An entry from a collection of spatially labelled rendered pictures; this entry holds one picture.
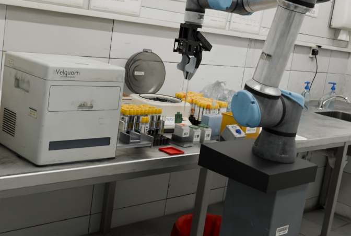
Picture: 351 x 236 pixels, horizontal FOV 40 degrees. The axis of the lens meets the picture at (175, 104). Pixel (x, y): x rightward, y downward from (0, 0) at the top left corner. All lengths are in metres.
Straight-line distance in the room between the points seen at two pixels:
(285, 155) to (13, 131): 0.87
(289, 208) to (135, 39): 1.15
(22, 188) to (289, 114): 0.85
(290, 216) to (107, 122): 0.69
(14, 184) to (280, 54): 0.84
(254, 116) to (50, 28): 1.01
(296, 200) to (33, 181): 0.87
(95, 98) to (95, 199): 1.05
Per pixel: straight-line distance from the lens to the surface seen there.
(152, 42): 2.46
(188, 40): 1.81
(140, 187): 2.64
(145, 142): 1.70
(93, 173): 1.52
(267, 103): 1.51
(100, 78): 1.50
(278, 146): 1.63
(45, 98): 1.41
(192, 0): 1.81
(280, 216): 1.67
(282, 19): 1.48
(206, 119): 2.05
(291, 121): 1.63
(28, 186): 1.41
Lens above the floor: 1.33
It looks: 9 degrees down
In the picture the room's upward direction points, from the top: 8 degrees clockwise
